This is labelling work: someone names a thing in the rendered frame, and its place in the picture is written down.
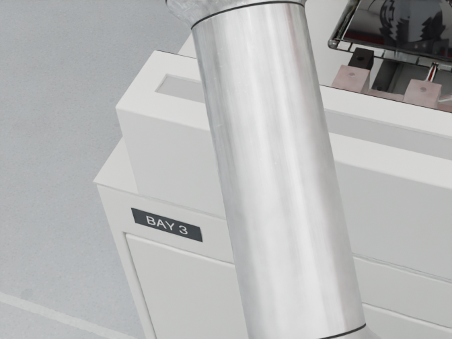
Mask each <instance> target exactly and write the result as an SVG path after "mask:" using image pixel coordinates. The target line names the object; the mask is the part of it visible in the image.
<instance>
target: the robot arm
mask: <svg viewBox="0 0 452 339"><path fill-rule="evenodd" d="M306 1H307V0H165V4H166V7H167V11H168V12H169V13H170V14H171V15H173V16H174V17H176V18H178V19H179V20H180V21H182V22H184V23H185V24H186V25H187V26H188V27H189V28H190V29H191V30H192V37H193V41H194V48H195V53H196V59H197V63H198V70H199V74H200V81H201V85H202V92H203V96H204V102H205V106H206V113H207V118H208V122H209V128H210V132H211V139H212V143H213V150H214V154H215V161H216V165H217V171H218V176H219V183H220V187H221V194H222V197H223V204H224V208H225V215H226V219H227V226H228V230H229V236H230V241H231V248H232V252H233V259H234V262H235V269H236V273H237V280H238V284H239V291H240V295H241V302H242V306H243V313H244V317H245V321H246V328H247V332H248V338H249V339H383V338H381V337H380V336H378V335H377V334H376V333H374V332H373V331H371V330H370V328H369V327H368V326H367V325H366V322H365V315H364V311H363V305H362V301H361V295H360V291H359V284H358V280H357V277H356V270H355V267H354V260H353V256H352V250H351V246H350V240H349V235H348V229H347V225H346V219H345V215H344V208H343V204H342V198H341V194H340V188H339V183H338V177H337V173H336V167H335V163H334V156H333V153H332V146H331V142H330V136H329V132H328V125H327V122H326V115H325V112H324V105H323V101H322V95H321V91H320V87H319V81H318V76H317V70H316V66H315V60H314V56H313V49H312V45H311V39H310V35H309V29H308V25H307V18H306V15H305V3H306Z"/></svg>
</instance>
